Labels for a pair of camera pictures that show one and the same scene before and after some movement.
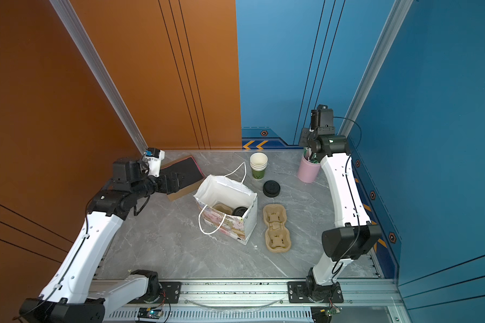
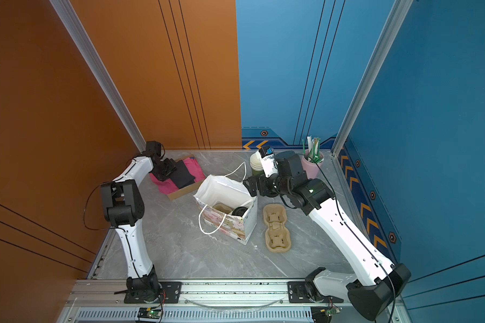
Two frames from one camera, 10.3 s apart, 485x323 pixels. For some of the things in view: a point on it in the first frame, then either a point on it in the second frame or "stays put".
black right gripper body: x=308 y=138 → x=275 y=184
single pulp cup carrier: x=223 y=209 stays put
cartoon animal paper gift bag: x=228 y=205 stays put
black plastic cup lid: x=240 y=211 stays put
